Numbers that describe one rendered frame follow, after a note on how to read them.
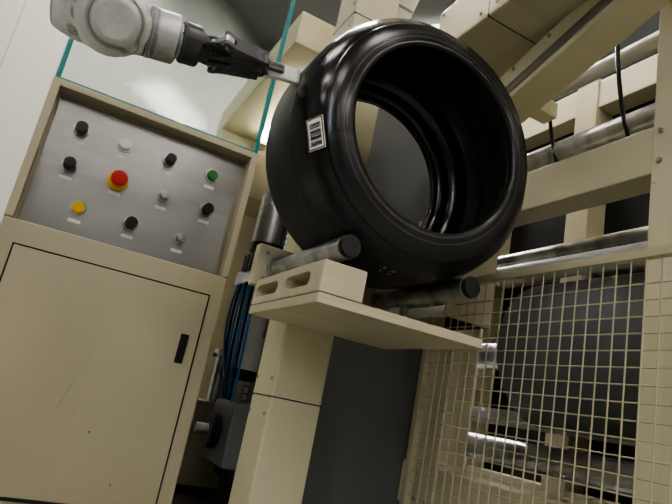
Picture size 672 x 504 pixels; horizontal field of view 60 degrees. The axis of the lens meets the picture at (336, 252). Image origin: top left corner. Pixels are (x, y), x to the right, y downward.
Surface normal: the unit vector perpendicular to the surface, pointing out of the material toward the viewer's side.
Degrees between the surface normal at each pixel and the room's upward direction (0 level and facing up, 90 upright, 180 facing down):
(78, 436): 90
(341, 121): 93
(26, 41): 90
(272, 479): 90
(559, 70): 162
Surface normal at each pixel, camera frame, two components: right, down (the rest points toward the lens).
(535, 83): -0.04, 0.85
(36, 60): 0.91, 0.07
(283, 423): 0.45, -0.15
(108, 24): 0.43, 0.45
